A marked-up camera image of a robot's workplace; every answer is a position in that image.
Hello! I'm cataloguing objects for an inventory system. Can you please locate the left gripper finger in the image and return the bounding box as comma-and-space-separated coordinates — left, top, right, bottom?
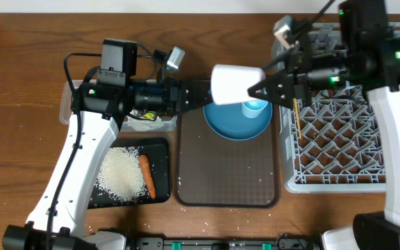
185, 79, 210, 95
185, 93, 213, 111

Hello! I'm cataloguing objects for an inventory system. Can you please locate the wooden chopstick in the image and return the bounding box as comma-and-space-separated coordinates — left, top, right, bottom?
293, 98, 302, 139

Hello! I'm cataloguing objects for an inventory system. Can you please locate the pink cup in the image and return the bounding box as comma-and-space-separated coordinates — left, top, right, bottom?
210, 65, 265, 106

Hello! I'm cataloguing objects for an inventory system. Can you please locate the light blue cup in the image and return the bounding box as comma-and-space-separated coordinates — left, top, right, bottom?
241, 100, 268, 119

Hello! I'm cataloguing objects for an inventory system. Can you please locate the green and silver wrapper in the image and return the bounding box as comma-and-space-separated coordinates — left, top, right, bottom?
132, 110, 157, 121

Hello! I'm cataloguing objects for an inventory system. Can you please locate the white paper napkin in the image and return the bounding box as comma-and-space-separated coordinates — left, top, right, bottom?
120, 117, 177, 133

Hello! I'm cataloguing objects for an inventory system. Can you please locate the orange carrot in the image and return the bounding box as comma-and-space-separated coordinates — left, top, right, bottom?
139, 155, 156, 200

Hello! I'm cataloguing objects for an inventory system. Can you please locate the white rice pile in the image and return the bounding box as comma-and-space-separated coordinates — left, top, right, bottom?
95, 147, 147, 201

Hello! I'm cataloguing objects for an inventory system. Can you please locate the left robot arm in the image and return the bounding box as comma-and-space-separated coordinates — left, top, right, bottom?
2, 38, 213, 249

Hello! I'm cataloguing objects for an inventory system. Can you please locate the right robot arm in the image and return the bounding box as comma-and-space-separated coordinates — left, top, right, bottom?
248, 0, 400, 249

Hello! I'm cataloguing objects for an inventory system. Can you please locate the grey dishwasher rack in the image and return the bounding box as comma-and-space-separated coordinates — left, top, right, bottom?
271, 20, 400, 194

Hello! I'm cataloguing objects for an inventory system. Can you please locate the clear plastic bin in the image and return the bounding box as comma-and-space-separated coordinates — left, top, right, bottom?
59, 82, 177, 133

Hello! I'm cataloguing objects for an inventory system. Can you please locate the dark blue plate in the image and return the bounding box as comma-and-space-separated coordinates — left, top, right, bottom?
203, 103, 273, 141

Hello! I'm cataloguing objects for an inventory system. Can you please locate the black tray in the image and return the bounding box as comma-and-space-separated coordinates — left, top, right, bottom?
88, 137, 170, 209

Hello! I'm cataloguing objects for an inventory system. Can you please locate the brown serving tray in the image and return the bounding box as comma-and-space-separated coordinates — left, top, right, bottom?
174, 108, 281, 208

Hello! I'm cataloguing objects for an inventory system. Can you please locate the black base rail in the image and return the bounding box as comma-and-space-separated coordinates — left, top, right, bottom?
91, 228, 320, 250

